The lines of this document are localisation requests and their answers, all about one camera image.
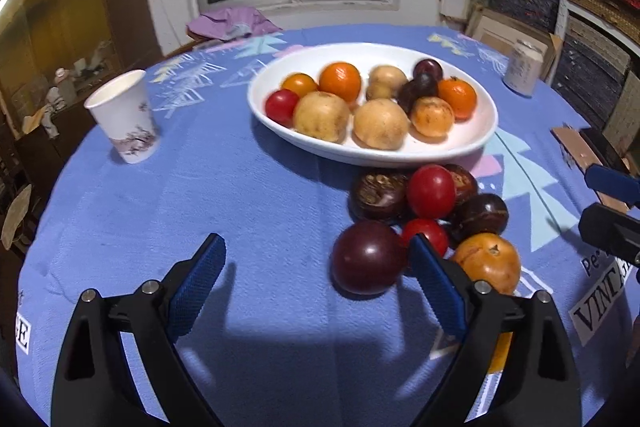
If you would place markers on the rack of patterned fabric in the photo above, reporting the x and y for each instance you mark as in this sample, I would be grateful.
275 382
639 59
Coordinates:
590 7

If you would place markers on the black phone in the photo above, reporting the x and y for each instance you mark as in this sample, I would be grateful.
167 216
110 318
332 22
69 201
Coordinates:
605 142

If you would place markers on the dark purple passion fruit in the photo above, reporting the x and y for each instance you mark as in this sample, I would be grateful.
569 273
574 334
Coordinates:
368 259

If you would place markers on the wooden glass cabinet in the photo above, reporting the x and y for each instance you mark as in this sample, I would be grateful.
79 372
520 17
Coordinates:
120 7

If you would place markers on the white floral paper cup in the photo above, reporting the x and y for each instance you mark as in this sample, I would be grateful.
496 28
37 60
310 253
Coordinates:
125 117

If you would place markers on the yellow-orange small fruit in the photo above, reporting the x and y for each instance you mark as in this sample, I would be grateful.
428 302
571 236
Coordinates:
500 349
299 84

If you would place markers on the large tan round fruit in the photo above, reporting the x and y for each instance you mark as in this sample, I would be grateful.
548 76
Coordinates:
321 117

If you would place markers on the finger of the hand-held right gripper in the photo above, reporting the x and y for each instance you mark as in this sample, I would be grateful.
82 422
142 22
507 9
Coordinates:
612 184
607 228

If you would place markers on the orange-tan round fruit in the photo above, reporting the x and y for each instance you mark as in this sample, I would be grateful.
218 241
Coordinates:
432 118

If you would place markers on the orange tangerine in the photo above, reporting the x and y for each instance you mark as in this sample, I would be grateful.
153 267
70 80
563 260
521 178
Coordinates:
457 98
340 81

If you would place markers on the dark brown water chestnut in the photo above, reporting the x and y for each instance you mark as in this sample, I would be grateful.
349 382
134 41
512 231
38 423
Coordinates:
378 194
479 216
465 182
415 92

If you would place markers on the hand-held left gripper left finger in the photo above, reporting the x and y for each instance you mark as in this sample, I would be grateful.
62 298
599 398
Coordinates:
195 287

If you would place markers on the blue printed tablecloth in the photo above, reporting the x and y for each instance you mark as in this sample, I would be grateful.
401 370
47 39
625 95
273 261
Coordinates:
225 187

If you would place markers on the orange-brown persimmon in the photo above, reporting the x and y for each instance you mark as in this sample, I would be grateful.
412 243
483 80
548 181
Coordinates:
487 263

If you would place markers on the red cherry tomato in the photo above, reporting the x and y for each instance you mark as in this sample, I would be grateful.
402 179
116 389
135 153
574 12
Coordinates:
281 107
431 191
430 232

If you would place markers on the white oval plate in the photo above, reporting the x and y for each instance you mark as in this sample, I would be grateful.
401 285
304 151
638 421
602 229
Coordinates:
310 57

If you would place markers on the purple cloth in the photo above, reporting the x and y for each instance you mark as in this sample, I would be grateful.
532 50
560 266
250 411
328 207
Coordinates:
230 23

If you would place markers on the beige beverage can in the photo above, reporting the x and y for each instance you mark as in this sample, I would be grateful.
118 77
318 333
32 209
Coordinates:
522 68

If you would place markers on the small tan round fruit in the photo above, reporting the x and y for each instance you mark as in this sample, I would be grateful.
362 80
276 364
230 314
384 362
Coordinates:
386 81

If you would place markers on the small dark purple fruit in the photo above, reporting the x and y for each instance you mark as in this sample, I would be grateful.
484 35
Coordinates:
429 68

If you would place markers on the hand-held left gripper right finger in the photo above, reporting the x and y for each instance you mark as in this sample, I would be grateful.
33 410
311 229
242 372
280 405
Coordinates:
437 289

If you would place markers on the rose gold wallet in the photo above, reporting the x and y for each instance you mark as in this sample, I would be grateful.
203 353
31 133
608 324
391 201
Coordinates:
575 149

